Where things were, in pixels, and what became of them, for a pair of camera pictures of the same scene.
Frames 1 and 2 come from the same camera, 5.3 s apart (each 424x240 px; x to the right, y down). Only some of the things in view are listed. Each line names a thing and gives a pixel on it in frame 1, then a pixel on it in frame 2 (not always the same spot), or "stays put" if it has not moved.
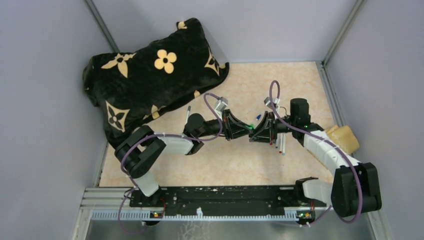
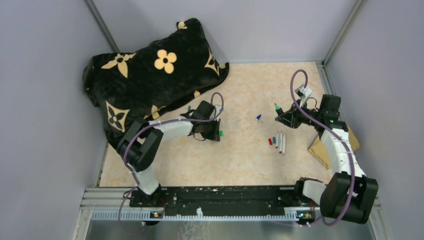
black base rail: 277,196 stays put
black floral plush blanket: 131,88 stays put
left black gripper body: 227,124 to 212,129
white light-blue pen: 283,153 stays put
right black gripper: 264,133 to 291,117
